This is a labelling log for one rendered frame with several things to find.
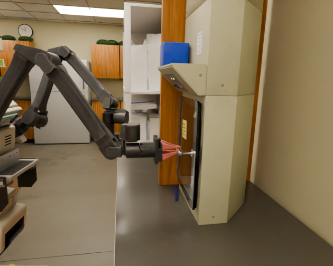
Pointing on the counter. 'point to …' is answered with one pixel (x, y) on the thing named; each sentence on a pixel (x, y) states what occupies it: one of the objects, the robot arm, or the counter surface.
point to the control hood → (188, 76)
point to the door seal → (198, 154)
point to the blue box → (174, 53)
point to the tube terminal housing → (224, 102)
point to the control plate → (175, 82)
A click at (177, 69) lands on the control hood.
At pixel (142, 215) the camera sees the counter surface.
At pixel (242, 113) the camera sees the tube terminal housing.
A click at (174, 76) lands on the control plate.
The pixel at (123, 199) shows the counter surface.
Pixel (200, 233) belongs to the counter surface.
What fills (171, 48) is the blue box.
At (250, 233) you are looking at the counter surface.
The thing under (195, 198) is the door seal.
